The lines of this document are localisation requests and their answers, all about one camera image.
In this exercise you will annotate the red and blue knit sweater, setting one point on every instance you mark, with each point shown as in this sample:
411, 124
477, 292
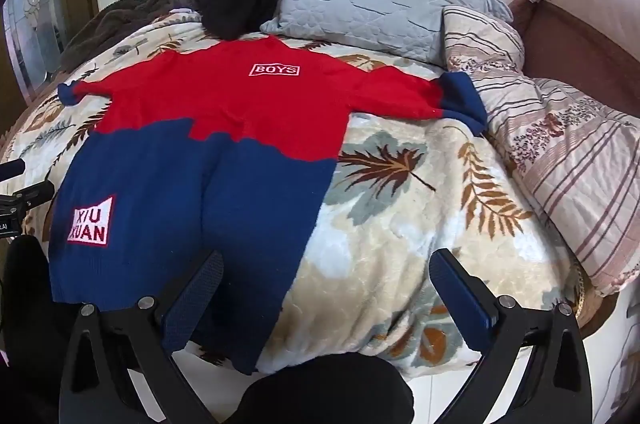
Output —
225, 103

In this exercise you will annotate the leaf print fleece blanket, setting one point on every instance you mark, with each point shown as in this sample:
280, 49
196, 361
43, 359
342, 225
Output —
400, 229

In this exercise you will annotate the person's black trouser leg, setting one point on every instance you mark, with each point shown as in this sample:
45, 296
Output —
325, 394
30, 329

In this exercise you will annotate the patterned glass window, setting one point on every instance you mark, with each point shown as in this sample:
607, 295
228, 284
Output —
35, 8

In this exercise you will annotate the dark brown fleece blanket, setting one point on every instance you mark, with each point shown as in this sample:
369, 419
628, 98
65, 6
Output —
125, 18

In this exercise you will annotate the brown sofa headboard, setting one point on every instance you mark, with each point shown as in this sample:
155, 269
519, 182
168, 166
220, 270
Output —
580, 38

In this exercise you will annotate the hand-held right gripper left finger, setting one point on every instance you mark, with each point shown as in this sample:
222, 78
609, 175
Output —
192, 299

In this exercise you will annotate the striped floral pillow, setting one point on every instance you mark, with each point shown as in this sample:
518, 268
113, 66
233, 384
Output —
565, 143

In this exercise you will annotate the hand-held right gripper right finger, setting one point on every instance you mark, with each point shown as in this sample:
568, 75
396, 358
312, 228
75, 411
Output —
457, 299

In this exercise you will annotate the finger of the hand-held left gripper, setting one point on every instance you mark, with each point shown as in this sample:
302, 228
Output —
30, 196
12, 170

